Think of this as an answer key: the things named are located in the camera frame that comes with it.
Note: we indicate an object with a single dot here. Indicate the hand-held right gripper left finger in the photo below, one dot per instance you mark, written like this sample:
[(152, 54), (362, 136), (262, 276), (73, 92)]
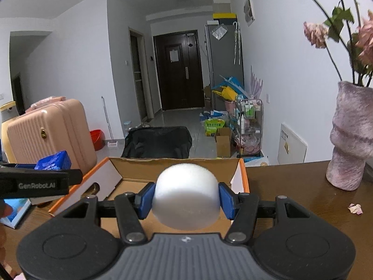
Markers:
[(145, 202)]

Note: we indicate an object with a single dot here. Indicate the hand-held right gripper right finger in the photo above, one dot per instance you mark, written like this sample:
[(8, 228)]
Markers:
[(228, 202)]

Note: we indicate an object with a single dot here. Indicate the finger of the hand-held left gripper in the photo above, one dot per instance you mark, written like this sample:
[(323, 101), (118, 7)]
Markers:
[(74, 176)]

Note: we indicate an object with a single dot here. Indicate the orange cardboard box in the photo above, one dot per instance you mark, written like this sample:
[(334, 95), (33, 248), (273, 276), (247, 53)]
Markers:
[(131, 169)]

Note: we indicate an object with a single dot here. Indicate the person's left hand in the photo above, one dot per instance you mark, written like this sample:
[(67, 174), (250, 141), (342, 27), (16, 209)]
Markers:
[(5, 209)]

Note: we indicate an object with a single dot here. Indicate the blue tissue pack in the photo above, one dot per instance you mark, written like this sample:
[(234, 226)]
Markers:
[(54, 160)]

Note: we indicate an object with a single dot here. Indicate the white box with blue picture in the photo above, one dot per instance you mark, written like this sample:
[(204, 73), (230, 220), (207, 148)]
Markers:
[(14, 211)]

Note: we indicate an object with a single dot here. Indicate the red bucket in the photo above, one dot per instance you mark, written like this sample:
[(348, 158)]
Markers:
[(96, 140)]

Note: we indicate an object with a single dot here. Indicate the pink ribbed suitcase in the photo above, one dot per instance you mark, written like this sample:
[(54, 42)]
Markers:
[(52, 134)]

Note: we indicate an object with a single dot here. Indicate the white flat mop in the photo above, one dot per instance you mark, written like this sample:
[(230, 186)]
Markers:
[(112, 144)]

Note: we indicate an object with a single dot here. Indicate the open brown cardboard carton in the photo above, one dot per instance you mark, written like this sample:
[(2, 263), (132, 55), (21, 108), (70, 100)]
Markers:
[(223, 145)]

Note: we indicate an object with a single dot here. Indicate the clear water bottle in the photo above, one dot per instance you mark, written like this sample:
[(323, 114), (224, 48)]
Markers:
[(128, 128)]

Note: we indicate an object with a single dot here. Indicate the green printed sack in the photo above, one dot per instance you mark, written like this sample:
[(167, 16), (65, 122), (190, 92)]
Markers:
[(214, 127)]

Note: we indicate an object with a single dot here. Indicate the white leaning panel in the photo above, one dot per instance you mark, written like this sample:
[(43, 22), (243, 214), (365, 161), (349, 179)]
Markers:
[(291, 144)]

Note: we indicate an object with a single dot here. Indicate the pink plastic basin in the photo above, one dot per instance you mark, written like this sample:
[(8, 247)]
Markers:
[(231, 106)]

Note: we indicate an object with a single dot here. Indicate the brown carton beside refrigerator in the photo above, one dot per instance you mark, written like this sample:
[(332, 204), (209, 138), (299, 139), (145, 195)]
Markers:
[(207, 96)]

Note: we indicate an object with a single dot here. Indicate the dark brown entrance door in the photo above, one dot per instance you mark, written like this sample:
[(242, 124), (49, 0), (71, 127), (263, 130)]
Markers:
[(177, 87)]

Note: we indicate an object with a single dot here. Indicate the purple feather decoration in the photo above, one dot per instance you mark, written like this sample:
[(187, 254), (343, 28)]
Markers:
[(257, 83)]

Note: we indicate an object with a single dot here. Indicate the fallen pink petal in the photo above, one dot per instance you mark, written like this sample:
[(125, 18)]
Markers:
[(355, 208)]

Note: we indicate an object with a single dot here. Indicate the mauve fuzzy vase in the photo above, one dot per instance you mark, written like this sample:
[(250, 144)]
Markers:
[(349, 140)]

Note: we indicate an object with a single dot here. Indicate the grey refrigerator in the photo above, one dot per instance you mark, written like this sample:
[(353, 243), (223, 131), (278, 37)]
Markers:
[(224, 61)]

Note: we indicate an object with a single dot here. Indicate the white paper notice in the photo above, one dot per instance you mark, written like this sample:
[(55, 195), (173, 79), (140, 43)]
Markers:
[(174, 55)]

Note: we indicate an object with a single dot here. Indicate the white folded umbrella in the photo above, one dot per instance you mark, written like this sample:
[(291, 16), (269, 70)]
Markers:
[(239, 43), (235, 43)]

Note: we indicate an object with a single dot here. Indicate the clear plastic bag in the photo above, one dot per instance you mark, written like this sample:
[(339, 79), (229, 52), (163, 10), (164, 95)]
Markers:
[(219, 32)]

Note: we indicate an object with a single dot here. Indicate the yellow flat box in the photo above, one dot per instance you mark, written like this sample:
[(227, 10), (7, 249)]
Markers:
[(223, 16)]

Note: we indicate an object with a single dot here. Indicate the bunch of dried pink roses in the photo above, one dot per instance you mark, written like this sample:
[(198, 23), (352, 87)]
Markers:
[(316, 33)]

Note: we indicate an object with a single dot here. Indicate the dark side door frame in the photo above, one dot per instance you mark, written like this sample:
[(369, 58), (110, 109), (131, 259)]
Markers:
[(142, 78)]

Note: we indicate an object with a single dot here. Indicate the white wall fuse panel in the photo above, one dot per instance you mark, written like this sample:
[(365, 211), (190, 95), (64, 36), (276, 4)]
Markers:
[(249, 10)]

